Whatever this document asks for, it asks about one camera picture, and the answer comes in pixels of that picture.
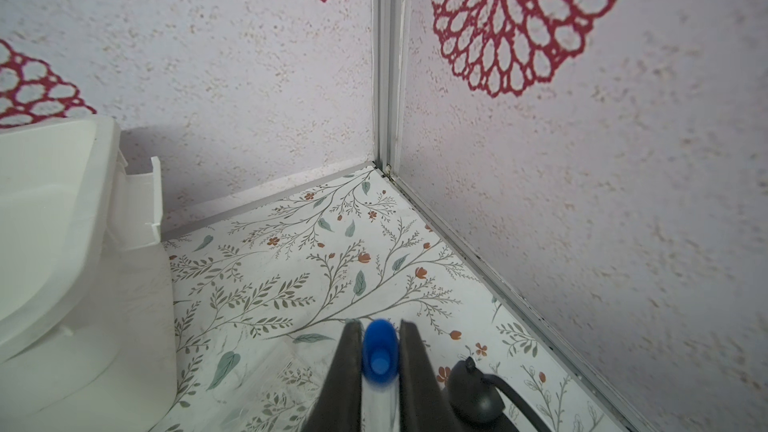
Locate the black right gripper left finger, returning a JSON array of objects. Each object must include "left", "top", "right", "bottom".
[{"left": 302, "top": 321, "right": 363, "bottom": 432}]

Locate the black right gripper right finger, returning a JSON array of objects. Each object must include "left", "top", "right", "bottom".
[{"left": 399, "top": 320, "right": 461, "bottom": 432}]

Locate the blue capped test tube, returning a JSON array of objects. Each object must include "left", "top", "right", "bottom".
[{"left": 361, "top": 319, "right": 400, "bottom": 432}]

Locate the white plastic storage bin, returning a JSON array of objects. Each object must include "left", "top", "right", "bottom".
[{"left": 1, "top": 116, "right": 177, "bottom": 431}]

